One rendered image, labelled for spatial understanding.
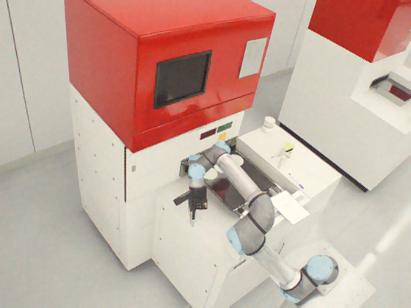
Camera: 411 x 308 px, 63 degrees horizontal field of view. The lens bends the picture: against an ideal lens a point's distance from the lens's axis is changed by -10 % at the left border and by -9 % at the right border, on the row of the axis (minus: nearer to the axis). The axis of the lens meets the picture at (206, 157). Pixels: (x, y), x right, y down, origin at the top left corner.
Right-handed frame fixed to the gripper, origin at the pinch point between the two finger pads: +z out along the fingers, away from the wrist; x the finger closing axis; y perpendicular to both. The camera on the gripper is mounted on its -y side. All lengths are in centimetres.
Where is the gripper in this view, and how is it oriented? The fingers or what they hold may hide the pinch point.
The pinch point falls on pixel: (191, 224)
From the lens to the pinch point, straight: 187.4
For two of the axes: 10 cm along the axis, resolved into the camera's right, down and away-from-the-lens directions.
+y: 9.6, -0.2, 2.9
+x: -2.9, -1.5, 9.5
